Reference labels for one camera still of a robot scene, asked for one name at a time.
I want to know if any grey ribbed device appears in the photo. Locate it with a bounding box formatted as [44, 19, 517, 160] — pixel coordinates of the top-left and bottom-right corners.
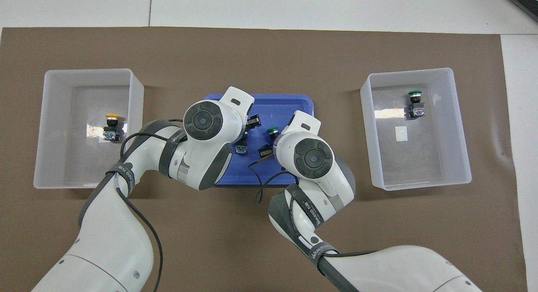
[506, 0, 538, 21]

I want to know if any black left arm strap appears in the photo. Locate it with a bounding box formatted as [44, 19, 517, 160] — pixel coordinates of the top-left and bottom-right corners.
[105, 161, 136, 197]

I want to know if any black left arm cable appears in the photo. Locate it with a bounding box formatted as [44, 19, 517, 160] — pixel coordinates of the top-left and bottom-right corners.
[113, 119, 187, 292]

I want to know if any brown paper mat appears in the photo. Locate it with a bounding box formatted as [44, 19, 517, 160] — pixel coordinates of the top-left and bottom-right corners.
[0, 26, 528, 292]

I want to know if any black right arm strap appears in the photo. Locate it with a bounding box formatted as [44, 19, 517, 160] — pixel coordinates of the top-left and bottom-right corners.
[309, 241, 340, 267]

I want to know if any green push button switch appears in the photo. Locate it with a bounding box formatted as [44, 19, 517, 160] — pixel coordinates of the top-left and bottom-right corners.
[407, 89, 426, 119]

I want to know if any blue plastic tray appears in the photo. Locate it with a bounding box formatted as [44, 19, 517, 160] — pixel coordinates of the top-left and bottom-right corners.
[203, 94, 316, 187]

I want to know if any translucent white plastic box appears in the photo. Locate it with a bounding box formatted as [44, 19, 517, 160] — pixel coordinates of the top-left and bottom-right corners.
[34, 68, 145, 189]
[360, 67, 472, 191]

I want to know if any yellow push button switch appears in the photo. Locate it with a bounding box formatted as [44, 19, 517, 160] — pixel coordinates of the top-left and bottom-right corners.
[102, 113, 121, 142]
[234, 132, 249, 156]

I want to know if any black arm strap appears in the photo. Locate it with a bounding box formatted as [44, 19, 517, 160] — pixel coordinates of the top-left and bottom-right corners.
[309, 241, 340, 267]
[105, 161, 136, 197]

